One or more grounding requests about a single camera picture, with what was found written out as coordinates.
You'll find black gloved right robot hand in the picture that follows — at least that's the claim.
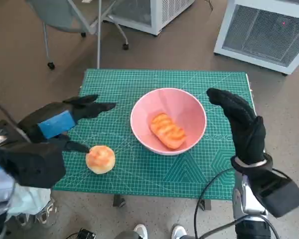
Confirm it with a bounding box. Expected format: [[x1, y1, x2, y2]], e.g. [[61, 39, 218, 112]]
[[206, 87, 267, 165]]

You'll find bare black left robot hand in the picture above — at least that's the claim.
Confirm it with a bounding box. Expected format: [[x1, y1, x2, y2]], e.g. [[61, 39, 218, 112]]
[[17, 94, 117, 154]]

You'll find round toy bread bun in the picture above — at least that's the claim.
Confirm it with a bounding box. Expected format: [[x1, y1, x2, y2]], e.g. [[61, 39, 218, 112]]
[[85, 145, 116, 174]]

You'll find long orange toy bread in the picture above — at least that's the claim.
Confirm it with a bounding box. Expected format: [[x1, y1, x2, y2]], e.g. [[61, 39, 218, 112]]
[[149, 112, 186, 150]]

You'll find pink bowl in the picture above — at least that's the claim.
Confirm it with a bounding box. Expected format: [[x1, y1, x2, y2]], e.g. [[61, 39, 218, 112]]
[[130, 88, 207, 156]]

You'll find person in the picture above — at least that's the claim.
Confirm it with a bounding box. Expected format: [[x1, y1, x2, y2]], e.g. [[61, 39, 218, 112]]
[[4, 185, 58, 227]]

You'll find thin grey metal pole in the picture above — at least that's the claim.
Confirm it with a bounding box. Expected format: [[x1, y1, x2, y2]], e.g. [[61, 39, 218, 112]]
[[97, 0, 102, 69]]

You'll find green cutting mat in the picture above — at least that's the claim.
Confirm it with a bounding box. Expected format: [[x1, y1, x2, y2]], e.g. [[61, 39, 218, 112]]
[[52, 69, 252, 201]]

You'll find white mesh cabinet red light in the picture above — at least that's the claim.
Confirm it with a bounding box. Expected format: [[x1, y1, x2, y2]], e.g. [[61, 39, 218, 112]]
[[213, 0, 299, 75]]

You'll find grey office chair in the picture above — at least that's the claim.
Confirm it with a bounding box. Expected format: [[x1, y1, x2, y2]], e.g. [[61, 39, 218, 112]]
[[24, 0, 130, 70]]

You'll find small black floor device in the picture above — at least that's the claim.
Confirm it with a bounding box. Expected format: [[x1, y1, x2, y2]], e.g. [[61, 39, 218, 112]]
[[77, 228, 97, 239]]

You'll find white shoe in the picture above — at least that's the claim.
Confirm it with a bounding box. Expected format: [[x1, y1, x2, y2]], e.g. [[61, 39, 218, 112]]
[[171, 225, 187, 239], [134, 224, 148, 239]]

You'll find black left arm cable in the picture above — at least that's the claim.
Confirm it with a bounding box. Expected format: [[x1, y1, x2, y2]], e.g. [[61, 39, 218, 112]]
[[0, 101, 32, 144]]

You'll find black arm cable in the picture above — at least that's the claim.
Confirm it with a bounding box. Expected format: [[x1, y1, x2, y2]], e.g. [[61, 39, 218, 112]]
[[0, 101, 32, 144], [193, 167, 236, 239]]

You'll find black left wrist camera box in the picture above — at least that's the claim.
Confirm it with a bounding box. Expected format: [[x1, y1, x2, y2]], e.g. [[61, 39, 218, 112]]
[[0, 141, 67, 189]]

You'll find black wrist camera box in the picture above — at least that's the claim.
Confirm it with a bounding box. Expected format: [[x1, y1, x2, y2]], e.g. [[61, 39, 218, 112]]
[[244, 168, 299, 219], [0, 141, 67, 189]]

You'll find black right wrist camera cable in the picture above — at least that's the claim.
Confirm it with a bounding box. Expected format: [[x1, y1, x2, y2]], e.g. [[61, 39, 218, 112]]
[[271, 168, 292, 180]]

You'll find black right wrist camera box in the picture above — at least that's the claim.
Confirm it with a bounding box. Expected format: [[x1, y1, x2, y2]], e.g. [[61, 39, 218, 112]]
[[244, 168, 299, 219]]

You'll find black table bracket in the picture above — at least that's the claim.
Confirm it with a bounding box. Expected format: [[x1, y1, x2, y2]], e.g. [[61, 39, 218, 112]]
[[198, 199, 212, 212], [113, 195, 127, 208]]

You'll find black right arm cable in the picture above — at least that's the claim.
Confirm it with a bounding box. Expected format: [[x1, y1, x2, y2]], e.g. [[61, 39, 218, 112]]
[[193, 167, 236, 239]]

